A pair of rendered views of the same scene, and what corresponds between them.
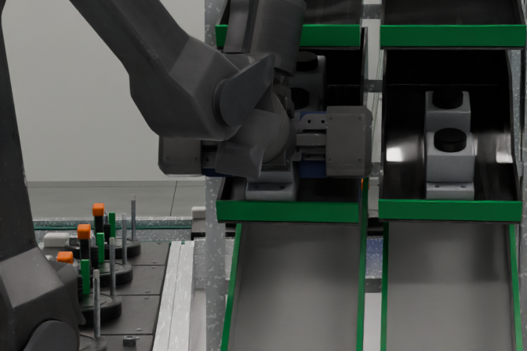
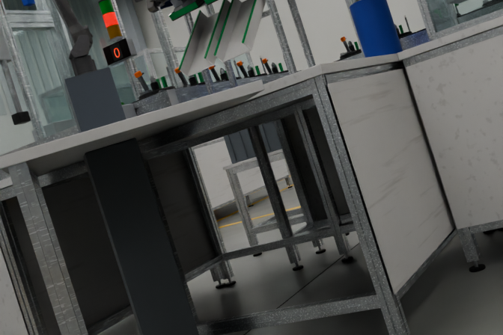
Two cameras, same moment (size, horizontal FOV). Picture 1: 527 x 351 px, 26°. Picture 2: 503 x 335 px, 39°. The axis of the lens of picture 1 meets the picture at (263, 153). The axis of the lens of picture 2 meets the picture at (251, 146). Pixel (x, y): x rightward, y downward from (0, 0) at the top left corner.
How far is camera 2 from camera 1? 1.81 m
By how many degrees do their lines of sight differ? 33
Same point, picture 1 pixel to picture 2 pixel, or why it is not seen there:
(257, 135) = not seen: outside the picture
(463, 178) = not seen: outside the picture
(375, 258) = not seen: hidden behind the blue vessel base
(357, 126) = not seen: outside the picture
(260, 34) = not seen: outside the picture
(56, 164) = not seen: hidden behind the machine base
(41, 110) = not seen: hidden behind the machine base
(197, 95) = not seen: outside the picture
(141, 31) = not seen: outside the picture
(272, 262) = (207, 31)
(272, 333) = (203, 48)
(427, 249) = (245, 12)
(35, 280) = (77, 28)
